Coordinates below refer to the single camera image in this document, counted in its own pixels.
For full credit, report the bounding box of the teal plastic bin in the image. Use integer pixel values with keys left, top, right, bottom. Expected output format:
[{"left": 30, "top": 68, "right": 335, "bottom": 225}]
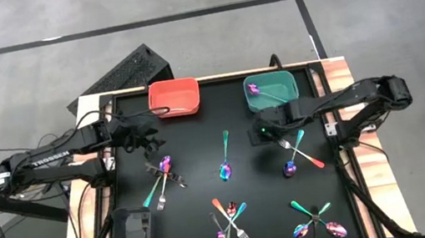
[{"left": 241, "top": 68, "right": 301, "bottom": 115}]

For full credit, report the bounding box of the iridescent spoon green handle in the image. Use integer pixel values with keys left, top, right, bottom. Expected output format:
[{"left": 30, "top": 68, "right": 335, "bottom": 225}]
[{"left": 289, "top": 193, "right": 349, "bottom": 238}]

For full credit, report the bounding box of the black perforated box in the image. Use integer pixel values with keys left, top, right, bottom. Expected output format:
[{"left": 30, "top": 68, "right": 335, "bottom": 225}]
[{"left": 59, "top": 39, "right": 178, "bottom": 117}]

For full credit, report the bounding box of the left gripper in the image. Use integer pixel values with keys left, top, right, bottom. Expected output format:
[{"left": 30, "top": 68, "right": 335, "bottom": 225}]
[{"left": 106, "top": 109, "right": 169, "bottom": 166}]

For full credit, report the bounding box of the orange plastic bin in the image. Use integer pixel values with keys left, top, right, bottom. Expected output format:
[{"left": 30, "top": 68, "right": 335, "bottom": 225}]
[{"left": 144, "top": 75, "right": 204, "bottom": 121}]

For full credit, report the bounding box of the black desk bar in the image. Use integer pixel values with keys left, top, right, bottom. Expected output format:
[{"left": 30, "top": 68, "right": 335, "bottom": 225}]
[{"left": 0, "top": 174, "right": 72, "bottom": 233}]

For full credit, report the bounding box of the black table mat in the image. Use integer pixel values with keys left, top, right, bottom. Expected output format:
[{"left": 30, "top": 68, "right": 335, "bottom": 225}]
[{"left": 99, "top": 61, "right": 365, "bottom": 238}]

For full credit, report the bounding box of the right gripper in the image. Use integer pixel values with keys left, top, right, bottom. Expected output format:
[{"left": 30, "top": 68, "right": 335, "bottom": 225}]
[{"left": 245, "top": 99, "right": 307, "bottom": 147}]

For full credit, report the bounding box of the black cutlery piece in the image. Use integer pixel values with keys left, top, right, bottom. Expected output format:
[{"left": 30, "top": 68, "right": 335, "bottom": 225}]
[
  {"left": 305, "top": 204, "right": 325, "bottom": 238},
  {"left": 208, "top": 210, "right": 238, "bottom": 238},
  {"left": 144, "top": 156, "right": 189, "bottom": 195}
]

